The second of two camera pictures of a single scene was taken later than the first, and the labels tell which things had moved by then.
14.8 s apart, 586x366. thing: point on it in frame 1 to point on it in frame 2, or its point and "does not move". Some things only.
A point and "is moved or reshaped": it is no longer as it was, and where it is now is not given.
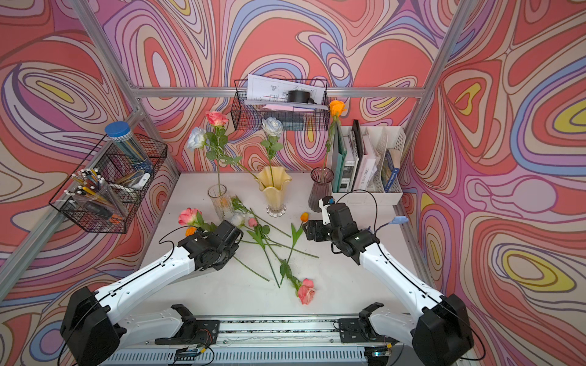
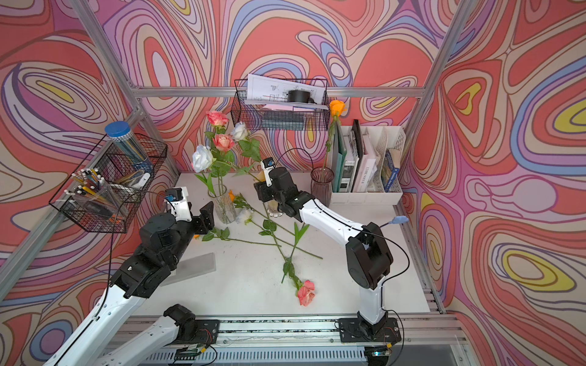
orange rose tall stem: x=337 y=109 does not move
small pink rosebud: x=260 y=235 to x=208 y=181
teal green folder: x=339 y=158 does not move
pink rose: x=193 y=217 is moved or reshaped
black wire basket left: x=106 y=191 does not move
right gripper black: x=314 y=227 to x=262 y=191
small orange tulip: x=285 y=271 does not move
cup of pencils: x=88 y=187 does not move
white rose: x=196 y=141 to x=202 y=158
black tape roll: x=301 y=96 does not move
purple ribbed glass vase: x=322 y=178 does not move
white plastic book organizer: x=367 y=163 does not move
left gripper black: x=234 y=250 to x=207 y=219
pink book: x=367 y=168 does not move
